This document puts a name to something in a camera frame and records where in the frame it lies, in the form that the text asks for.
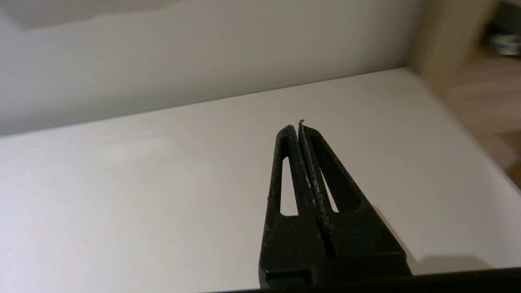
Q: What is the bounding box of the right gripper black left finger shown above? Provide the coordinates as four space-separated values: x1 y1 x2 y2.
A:
259 125 332 287

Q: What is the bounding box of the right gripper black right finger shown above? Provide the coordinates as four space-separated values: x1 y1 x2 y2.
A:
298 119 412 283

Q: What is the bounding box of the brown door frame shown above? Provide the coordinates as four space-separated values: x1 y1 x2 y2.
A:
409 0 500 95

